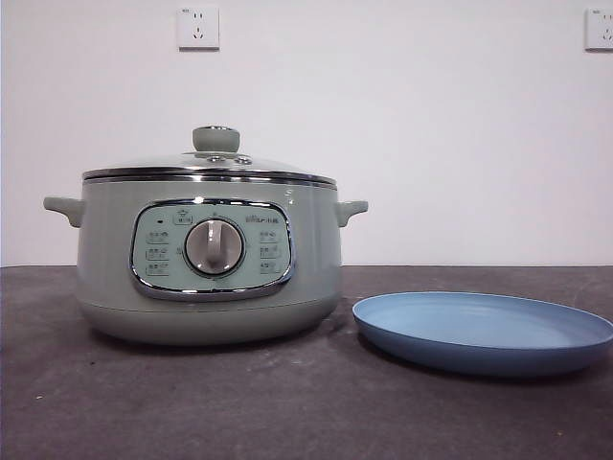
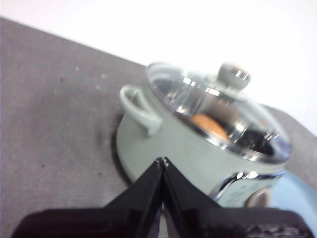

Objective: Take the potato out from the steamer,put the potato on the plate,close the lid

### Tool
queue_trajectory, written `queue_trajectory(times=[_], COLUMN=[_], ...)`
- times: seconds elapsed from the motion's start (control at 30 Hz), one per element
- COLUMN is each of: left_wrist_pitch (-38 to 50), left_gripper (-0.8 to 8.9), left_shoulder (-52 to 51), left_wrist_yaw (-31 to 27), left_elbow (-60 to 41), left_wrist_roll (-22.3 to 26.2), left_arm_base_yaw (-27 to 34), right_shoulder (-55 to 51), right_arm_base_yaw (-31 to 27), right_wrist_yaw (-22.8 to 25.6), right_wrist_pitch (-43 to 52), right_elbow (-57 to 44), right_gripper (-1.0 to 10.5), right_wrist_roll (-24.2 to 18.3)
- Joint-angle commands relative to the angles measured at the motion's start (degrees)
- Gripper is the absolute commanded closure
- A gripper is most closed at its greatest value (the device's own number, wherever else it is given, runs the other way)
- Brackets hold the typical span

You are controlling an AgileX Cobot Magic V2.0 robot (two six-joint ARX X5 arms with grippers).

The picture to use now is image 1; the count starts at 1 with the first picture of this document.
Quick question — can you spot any white wall socket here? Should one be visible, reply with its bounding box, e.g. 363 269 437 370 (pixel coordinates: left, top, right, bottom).
177 7 221 52
584 8 613 53

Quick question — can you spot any pale green electric steamer pot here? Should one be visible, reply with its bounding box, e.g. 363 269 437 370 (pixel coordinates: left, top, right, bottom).
42 175 370 347

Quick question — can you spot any blue round plate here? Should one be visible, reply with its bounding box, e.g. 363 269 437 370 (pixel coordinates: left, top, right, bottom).
352 290 613 378

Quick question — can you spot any glass lid with green knob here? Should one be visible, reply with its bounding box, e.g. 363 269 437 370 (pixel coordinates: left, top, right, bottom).
81 125 336 186

